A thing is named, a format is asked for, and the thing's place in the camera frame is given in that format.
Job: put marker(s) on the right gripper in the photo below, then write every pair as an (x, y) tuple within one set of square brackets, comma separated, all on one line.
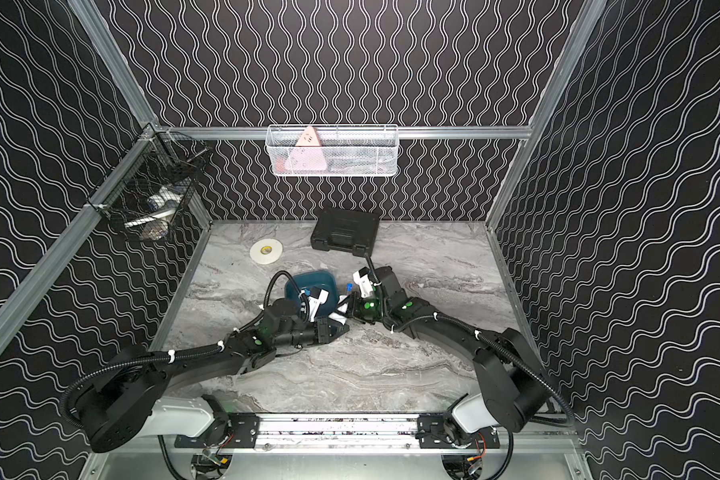
[(353, 300)]

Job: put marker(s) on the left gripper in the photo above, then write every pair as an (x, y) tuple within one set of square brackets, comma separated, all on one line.
[(323, 331)]

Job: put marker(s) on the white wipe cloth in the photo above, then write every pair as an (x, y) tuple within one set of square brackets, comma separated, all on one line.
[(341, 311)]

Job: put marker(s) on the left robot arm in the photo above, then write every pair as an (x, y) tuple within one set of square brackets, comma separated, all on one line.
[(113, 404)]

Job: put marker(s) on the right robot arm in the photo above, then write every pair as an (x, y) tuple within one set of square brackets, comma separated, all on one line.
[(513, 389)]

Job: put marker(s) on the teal plastic tray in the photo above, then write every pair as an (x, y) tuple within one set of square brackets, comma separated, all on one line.
[(323, 280)]

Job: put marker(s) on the black plastic tool case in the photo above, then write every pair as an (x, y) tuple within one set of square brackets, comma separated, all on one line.
[(349, 231)]

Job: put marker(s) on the white tape roll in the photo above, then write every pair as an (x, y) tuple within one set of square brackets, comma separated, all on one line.
[(266, 251)]

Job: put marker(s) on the pink triangular card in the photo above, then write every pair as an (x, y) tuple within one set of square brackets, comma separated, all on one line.
[(307, 156)]

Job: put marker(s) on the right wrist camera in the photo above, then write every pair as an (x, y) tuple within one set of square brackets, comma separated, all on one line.
[(362, 280)]

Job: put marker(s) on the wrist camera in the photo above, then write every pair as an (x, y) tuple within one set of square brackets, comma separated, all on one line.
[(362, 280), (316, 298)]

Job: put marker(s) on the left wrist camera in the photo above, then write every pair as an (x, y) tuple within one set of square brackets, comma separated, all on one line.
[(316, 298)]

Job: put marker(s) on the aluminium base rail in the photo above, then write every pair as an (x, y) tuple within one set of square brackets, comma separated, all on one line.
[(308, 433)]

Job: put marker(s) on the white wire basket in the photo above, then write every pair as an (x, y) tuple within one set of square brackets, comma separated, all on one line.
[(352, 150)]

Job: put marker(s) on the black wire basket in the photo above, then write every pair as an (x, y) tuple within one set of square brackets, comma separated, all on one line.
[(149, 202)]

